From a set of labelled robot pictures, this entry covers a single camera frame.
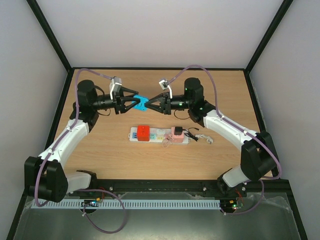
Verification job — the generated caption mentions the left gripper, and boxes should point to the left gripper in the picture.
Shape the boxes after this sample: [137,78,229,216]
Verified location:
[92,86,140,115]

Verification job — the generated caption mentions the blue plug adapter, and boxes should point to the blue plug adapter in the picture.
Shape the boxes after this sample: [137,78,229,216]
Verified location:
[133,94,149,112]

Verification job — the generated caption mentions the red cube socket adapter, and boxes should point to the red cube socket adapter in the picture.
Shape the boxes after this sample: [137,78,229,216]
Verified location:
[136,125,150,142]

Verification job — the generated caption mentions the black power adapter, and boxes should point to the black power adapter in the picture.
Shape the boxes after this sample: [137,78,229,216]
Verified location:
[173,126,183,136]

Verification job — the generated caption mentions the pink charging cable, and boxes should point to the pink charging cable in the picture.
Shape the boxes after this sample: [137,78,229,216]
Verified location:
[161,133,177,149]

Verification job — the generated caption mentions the white usb charger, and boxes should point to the white usb charger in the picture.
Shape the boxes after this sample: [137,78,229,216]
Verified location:
[156,128,166,138]

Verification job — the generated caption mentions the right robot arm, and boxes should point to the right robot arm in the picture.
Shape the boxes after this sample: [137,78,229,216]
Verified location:
[145,77,279,196]

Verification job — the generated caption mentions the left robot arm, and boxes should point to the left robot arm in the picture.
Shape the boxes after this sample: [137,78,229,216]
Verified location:
[24,77,140,203]

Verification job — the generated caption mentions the pink cube socket adapter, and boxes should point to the pink cube socket adapter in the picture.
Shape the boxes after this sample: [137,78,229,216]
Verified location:
[171,126,185,144]

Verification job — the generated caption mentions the white power strip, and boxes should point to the white power strip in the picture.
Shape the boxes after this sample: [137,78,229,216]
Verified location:
[128,126,190,145]

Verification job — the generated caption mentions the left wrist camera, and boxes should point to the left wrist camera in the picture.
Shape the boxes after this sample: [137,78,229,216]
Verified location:
[109,76,122,99]

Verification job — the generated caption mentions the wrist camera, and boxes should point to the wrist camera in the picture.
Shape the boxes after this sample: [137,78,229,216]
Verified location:
[158,78,173,99]
[109,76,122,99]

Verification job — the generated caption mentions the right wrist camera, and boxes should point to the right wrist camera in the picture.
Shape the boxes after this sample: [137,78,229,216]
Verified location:
[158,78,173,99]

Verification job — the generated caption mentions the black adapter cable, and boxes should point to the black adapter cable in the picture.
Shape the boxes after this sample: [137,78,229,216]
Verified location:
[182,127,201,142]

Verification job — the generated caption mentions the white power strip cord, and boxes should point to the white power strip cord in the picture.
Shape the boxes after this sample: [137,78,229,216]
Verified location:
[194,134,215,145]

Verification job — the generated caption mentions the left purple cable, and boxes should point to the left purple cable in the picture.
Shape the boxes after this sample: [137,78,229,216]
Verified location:
[34,67,127,235]

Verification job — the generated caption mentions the purple cable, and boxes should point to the purple cable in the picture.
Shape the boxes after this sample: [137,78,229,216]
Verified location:
[167,64,283,216]
[34,67,127,235]

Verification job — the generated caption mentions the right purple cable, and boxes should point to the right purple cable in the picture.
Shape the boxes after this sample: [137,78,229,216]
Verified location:
[167,64,283,216]

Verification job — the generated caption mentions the black mounting rail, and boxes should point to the black mounting rail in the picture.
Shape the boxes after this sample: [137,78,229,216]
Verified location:
[24,178,291,198]

